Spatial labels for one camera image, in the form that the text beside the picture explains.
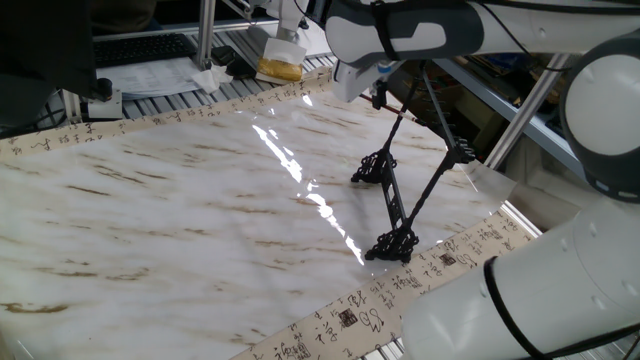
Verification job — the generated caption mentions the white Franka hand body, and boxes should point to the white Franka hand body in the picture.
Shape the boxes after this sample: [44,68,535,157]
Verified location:
[331,58,404,104]

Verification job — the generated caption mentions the brown calligraphy brush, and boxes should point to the brown calligraphy brush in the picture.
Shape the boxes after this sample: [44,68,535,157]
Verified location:
[358,92,427,124]

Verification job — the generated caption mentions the black ornate pen rack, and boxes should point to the black ornate pen rack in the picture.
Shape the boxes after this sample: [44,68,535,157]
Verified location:
[350,59,477,265]

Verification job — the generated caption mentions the yellow sponge block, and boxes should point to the yellow sponge block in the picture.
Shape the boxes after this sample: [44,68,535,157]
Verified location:
[255,37,308,85]

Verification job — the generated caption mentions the white plastic desk stand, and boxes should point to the white plastic desk stand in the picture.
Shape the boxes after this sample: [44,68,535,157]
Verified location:
[262,0,324,44]

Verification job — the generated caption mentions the black handheld device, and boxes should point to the black handheld device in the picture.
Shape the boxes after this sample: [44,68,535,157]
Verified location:
[210,44,259,81]

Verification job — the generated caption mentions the white crumpled tissue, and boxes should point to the white crumpled tissue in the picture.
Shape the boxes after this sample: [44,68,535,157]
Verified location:
[191,63,235,95]

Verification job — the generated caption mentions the printed paper sheets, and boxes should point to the printed paper sheets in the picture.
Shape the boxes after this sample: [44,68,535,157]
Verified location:
[96,56,214,101]

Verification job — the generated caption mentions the black keyboard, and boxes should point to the black keyboard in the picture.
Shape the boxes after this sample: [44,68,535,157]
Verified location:
[93,32,198,69]

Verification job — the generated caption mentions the beige calligraphy print paper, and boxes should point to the beige calligraphy print paper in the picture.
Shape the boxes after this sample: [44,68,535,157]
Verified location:
[0,63,539,360]

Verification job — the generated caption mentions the glossy marble pattern mat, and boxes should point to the glossy marble pattern mat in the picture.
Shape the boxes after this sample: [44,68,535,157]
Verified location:
[0,79,519,360]

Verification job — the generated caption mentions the black computer monitor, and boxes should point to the black computer monitor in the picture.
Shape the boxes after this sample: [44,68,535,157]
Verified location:
[0,0,100,130]

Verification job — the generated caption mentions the grey metal shelf frame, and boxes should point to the grey metal shelf frame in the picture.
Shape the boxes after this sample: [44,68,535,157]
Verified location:
[432,52,586,176]

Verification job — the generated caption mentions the upright aluminium profile post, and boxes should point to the upright aluminium profile post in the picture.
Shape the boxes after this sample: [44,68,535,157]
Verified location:
[194,0,217,71]

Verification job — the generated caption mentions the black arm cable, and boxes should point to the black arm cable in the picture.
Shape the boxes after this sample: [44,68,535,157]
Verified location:
[370,0,640,360]

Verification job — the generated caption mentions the white mount with black knob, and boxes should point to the white mount with black knob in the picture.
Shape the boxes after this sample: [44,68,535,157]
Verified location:
[79,77,125,121]

